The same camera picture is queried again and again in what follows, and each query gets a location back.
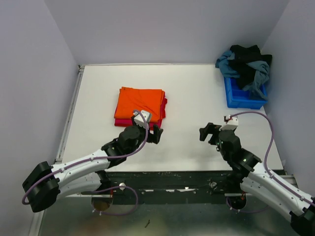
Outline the pink t shirt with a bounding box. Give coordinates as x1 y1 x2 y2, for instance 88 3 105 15
114 97 167 130

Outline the orange t shirt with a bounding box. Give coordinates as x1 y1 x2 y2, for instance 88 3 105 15
114 87 166 122

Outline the grey blue t shirt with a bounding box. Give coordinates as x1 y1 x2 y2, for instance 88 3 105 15
242 60 270 101

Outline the black t shirt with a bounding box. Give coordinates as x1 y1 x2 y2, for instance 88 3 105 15
229 45 273 89

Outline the teal blue t shirt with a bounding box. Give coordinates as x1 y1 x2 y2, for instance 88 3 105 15
215 50 240 79

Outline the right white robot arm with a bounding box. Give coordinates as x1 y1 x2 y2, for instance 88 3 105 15
199 123 315 236

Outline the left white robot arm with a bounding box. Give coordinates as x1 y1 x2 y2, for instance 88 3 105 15
22 124 163 212

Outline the blue plastic bin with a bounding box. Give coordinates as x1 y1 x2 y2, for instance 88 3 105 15
223 77 267 110

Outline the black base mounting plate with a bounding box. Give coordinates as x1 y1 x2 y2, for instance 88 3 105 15
92 171 248 209

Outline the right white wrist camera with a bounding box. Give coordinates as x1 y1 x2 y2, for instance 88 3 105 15
219 115 239 131

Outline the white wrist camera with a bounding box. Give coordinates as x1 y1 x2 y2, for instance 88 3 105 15
219 115 239 131
133 110 152 128

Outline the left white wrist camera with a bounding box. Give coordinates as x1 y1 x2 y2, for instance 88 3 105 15
133 110 152 128

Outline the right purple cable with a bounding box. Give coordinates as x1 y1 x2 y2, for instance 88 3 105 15
225 111 315 214

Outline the purple cable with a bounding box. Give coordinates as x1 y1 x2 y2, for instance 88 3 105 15
225 111 315 214
22 110 150 217

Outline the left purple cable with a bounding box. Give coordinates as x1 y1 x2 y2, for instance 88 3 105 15
22 110 150 217

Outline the aluminium frame rail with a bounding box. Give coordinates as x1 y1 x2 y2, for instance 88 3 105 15
28 65 85 236

